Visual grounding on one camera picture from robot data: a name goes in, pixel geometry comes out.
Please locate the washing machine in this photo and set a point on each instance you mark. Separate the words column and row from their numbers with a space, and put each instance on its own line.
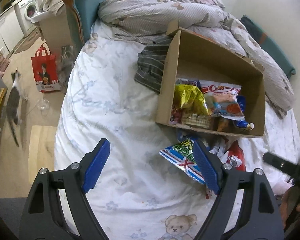
column 25, row 10

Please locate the striped dark cloth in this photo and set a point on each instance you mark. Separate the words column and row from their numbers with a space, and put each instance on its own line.
column 151, row 62

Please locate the union jack snack bag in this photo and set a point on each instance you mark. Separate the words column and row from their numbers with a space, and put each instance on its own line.
column 181, row 156

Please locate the yellow chips bag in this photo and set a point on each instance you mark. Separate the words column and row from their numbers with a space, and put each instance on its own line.
column 190, row 99

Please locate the beige wafer snack pack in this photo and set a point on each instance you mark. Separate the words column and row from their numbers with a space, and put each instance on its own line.
column 195, row 120

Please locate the white floral bed sheet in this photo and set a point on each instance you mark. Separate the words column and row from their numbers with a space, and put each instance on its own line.
column 138, row 189

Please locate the cat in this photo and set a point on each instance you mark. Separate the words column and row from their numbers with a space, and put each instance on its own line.
column 12, row 107

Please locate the red shopping bag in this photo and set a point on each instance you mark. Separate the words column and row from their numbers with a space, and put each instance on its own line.
column 45, row 70

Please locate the teal cushion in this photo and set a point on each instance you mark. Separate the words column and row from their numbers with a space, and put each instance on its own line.
column 81, row 15

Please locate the cardboard box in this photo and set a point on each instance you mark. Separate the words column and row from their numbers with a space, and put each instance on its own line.
column 192, row 57

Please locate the light blue snack bag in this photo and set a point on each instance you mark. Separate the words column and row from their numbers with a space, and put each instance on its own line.
column 221, row 98

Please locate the beige checkered quilt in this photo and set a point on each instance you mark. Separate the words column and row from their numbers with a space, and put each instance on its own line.
column 145, row 20

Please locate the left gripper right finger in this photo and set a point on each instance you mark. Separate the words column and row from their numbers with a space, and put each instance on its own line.
column 258, row 217

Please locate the pink cartoon snack bag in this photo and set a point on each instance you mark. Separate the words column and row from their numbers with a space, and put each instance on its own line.
column 176, row 115

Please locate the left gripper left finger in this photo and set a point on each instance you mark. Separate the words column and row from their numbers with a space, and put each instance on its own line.
column 57, row 207

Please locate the red snack bag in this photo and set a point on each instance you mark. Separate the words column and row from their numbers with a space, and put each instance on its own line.
column 235, row 157

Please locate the teal pillow by wall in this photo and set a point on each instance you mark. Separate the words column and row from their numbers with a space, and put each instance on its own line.
column 269, row 45

